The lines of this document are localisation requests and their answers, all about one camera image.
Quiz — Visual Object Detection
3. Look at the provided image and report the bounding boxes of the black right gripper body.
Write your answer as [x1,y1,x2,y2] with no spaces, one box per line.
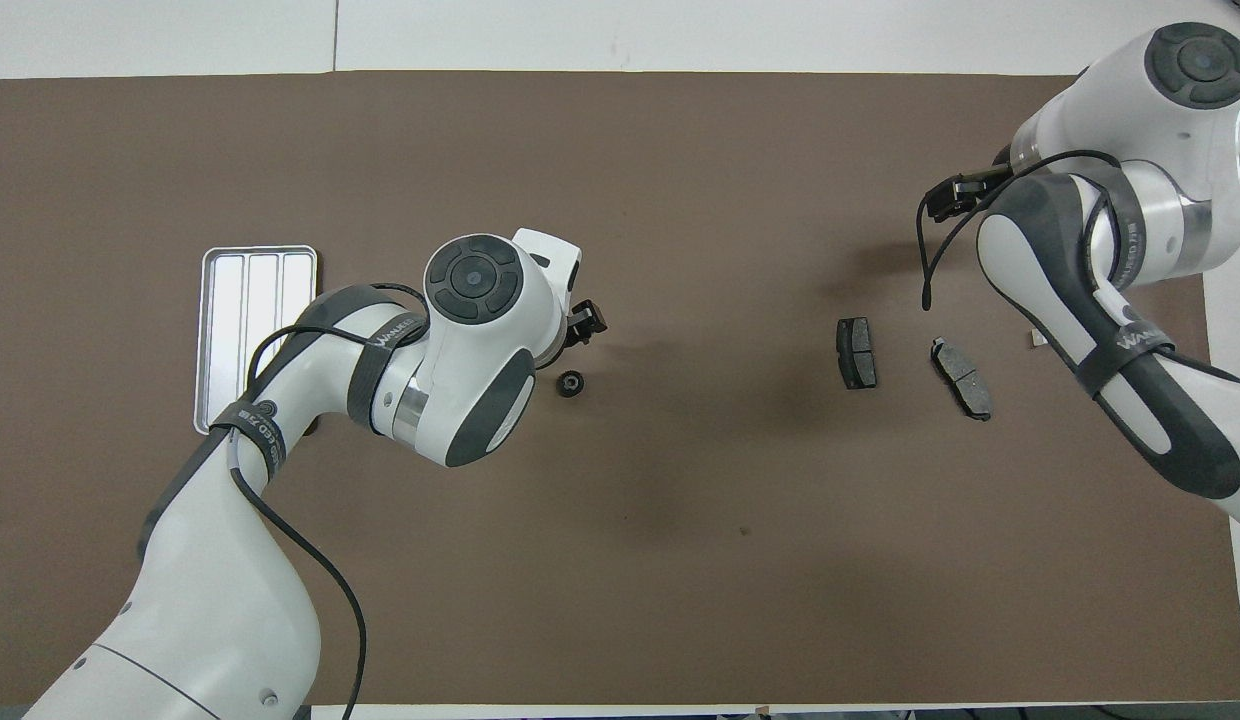
[925,165,1016,223]

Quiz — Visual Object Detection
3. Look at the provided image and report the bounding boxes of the silver metal tray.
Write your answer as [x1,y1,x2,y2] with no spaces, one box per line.
[194,245,319,436]

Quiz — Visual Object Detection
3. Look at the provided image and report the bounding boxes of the curved dark brake pad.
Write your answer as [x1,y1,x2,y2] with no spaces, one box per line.
[930,337,993,422]

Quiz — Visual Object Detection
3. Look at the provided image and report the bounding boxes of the brown table mat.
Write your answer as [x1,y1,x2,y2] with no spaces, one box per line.
[0,70,1240,706]

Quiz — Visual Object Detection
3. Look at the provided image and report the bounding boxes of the rectangular dark brake pad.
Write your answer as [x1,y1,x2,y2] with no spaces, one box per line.
[836,317,878,391]

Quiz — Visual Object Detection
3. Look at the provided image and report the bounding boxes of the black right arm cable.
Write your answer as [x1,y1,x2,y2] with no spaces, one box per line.
[917,150,1121,311]

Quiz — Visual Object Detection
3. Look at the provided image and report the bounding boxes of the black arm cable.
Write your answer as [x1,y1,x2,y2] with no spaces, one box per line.
[917,150,1121,311]
[228,283,431,720]

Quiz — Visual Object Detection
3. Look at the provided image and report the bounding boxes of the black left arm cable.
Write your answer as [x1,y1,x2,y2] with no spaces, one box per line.
[228,283,431,720]

